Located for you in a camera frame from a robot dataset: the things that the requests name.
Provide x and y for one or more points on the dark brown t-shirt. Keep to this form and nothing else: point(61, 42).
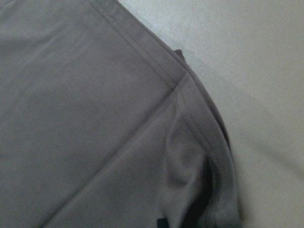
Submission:
point(102, 125)

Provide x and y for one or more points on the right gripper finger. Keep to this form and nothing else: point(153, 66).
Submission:
point(162, 223)

